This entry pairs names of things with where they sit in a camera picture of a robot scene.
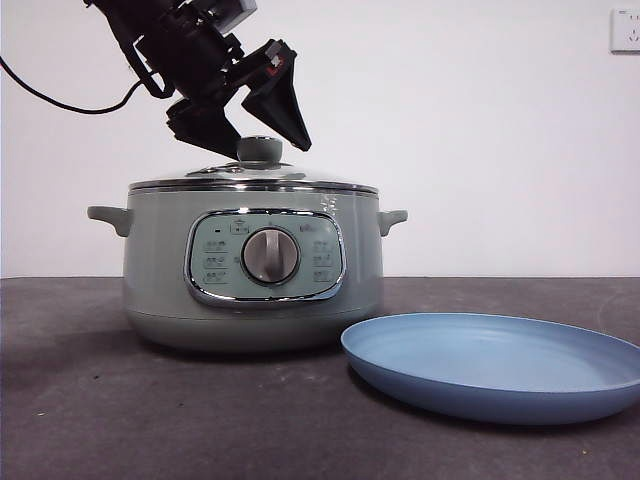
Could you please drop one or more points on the glass lid with green knob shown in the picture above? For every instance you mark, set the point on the glass lid with green knob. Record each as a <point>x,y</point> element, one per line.
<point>260,149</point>

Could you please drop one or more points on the pale green electric steamer pot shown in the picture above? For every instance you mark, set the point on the pale green electric steamer pot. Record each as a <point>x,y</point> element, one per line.
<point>160,275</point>

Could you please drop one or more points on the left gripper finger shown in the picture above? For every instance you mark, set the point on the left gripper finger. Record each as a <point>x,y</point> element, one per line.
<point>280,110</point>
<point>205,125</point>

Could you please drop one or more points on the blue round plate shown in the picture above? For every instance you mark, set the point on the blue round plate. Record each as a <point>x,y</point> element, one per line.
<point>450,370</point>

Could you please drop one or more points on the white wall socket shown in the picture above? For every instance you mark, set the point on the white wall socket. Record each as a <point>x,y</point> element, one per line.
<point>626,30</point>

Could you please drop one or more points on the left arm grey camera box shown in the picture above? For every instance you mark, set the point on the left arm grey camera box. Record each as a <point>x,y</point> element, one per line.
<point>242,9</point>

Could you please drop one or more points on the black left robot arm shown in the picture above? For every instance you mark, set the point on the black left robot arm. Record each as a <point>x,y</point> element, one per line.
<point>120,20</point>

